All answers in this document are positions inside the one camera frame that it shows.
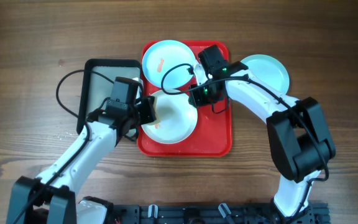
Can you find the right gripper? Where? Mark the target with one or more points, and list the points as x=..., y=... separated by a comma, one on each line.
x=197, y=100

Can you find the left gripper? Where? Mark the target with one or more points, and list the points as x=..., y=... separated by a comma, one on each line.
x=146, y=103

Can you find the white plate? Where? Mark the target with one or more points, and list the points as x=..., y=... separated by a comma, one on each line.
x=181, y=127

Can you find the light blue plate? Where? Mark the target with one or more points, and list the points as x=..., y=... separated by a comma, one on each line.
x=164, y=55
x=269, y=70

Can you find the green yellow sponge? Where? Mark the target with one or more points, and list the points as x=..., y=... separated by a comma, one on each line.
x=165, y=113

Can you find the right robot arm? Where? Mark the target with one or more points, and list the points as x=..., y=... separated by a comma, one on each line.
x=300, y=142

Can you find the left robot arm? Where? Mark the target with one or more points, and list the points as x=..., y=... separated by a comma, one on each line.
x=51, y=196

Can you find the black water tray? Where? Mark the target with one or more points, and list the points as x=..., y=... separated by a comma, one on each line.
x=95, y=88

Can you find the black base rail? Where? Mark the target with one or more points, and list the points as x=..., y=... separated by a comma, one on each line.
x=258, y=213

